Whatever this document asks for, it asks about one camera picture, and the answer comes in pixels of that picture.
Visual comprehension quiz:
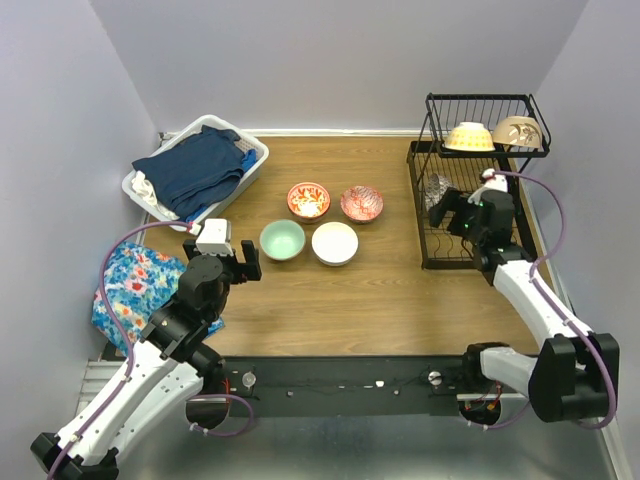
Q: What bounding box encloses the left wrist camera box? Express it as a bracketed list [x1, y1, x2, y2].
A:
[195, 218, 233, 256]

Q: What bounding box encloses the white crumpled cloth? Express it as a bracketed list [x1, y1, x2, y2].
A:
[131, 171, 179, 220]

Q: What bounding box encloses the white plastic laundry basket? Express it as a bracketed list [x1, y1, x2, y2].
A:
[121, 114, 269, 223]

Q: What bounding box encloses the blue zigzag pattern bowl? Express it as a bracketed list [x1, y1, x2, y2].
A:
[340, 185, 384, 224]

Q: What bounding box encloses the black two-tier dish rack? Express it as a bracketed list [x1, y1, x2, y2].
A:
[407, 93, 551, 270]

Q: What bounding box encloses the white ribbed bowl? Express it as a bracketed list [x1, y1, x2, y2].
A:
[311, 222, 359, 266]

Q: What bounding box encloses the celadon green bowl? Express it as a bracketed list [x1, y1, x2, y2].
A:
[259, 219, 306, 261]

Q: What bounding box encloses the yellow patterned bowl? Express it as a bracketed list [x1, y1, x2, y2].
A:
[444, 122, 495, 152]

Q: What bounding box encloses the brown lattice pattern bowl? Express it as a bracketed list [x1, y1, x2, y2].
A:
[424, 174, 455, 210]

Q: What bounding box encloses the dark blue folded garment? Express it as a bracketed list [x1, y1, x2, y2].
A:
[132, 126, 245, 220]

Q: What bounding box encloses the beige bowl brown leaf pattern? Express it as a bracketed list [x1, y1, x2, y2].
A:
[492, 116, 542, 149]

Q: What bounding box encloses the orange floral pattern bowl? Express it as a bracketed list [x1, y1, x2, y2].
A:
[286, 182, 331, 216]

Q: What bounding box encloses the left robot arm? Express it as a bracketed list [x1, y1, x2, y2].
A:
[31, 240, 261, 479]

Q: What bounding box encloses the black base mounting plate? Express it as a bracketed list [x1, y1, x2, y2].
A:
[185, 355, 493, 427]

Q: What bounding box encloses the blue floral fabric bag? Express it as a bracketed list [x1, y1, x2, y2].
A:
[91, 238, 226, 358]

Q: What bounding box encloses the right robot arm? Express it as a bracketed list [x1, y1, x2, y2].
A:
[429, 188, 619, 429]

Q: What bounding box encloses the aluminium frame rail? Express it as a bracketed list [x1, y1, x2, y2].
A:
[57, 357, 631, 480]

